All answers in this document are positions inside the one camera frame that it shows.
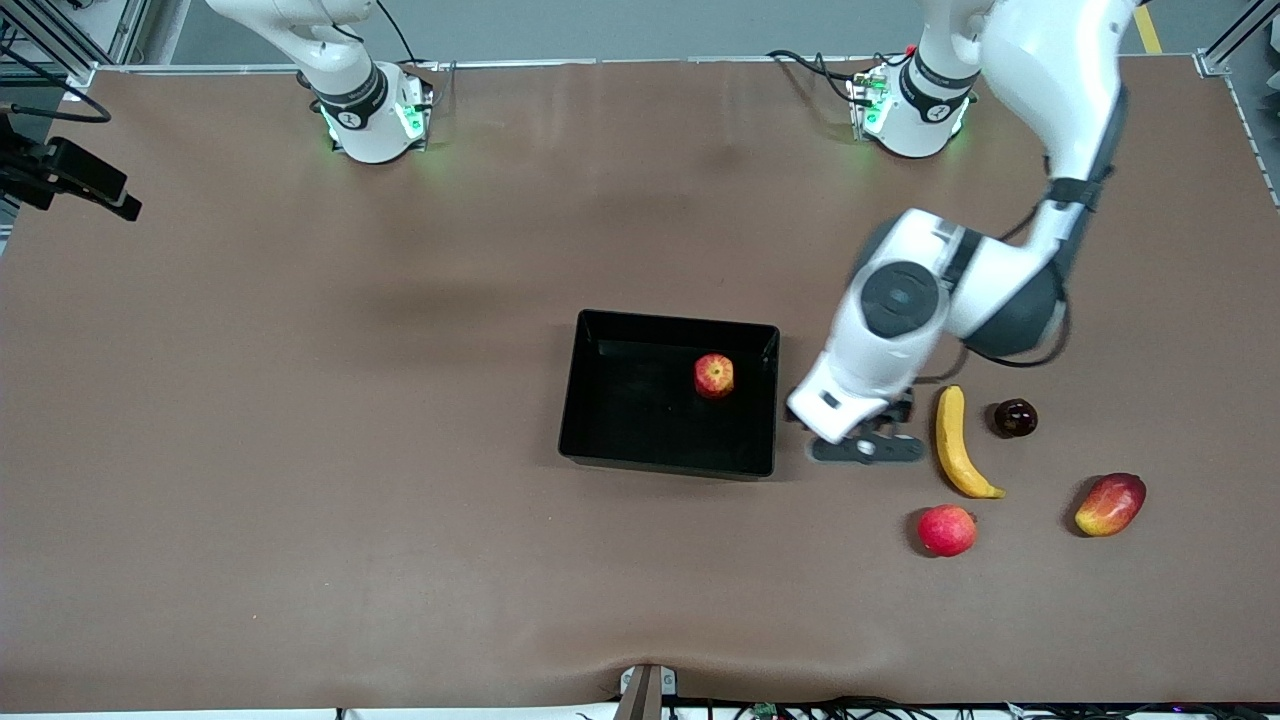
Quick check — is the red yellow mango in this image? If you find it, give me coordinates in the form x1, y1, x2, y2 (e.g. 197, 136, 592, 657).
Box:
1075, 473, 1147, 538

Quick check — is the black left base cable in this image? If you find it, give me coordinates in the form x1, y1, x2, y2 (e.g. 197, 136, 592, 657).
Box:
768, 48, 871, 106

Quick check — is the dark red plum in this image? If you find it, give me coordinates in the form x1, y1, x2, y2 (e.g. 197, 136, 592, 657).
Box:
994, 398, 1039, 439

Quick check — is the aluminium frame with dark struts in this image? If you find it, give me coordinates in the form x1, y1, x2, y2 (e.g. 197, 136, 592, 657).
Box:
0, 0, 151, 101

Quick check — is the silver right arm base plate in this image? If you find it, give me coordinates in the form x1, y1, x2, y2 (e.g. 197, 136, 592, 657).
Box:
320, 62, 436, 156

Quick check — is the aluminium frame corner post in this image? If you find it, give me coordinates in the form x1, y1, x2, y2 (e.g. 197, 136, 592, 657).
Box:
1198, 0, 1280, 79

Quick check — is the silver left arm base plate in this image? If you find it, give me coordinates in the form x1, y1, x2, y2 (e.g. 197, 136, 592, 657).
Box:
848, 68, 893, 141

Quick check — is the yellow banana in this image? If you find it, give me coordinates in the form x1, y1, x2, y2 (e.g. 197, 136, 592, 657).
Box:
936, 385, 1007, 499

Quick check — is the black plastic box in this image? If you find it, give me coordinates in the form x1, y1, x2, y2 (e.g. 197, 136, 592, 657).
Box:
558, 309, 781, 481

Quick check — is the black base cable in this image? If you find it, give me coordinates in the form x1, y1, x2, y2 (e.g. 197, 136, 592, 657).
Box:
375, 0, 421, 66
768, 48, 871, 106

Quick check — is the brown table mat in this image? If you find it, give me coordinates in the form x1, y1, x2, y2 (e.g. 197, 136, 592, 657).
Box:
0, 55, 1280, 713

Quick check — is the plain red apple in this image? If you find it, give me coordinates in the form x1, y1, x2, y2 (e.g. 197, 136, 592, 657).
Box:
917, 504, 978, 558

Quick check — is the black right base cable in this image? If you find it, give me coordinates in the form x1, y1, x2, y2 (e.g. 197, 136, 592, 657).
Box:
375, 0, 421, 66

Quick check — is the red yellow apple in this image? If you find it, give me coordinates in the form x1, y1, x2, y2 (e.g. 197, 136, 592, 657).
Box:
693, 352, 736, 401

